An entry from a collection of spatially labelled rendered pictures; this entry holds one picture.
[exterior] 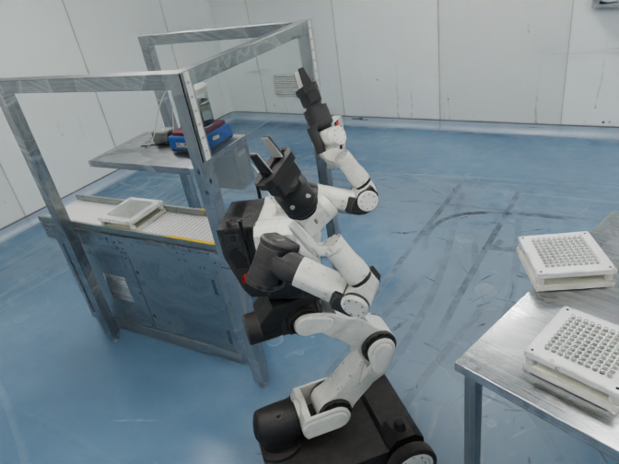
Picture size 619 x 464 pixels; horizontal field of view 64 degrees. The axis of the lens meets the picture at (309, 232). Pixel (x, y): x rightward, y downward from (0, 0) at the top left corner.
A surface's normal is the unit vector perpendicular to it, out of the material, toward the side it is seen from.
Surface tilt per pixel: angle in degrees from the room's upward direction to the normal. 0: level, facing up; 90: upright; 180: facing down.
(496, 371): 0
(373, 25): 90
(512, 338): 0
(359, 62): 90
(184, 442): 0
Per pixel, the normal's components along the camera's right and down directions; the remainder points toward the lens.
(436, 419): -0.14, -0.86
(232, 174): -0.45, 0.51
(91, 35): 0.84, 0.16
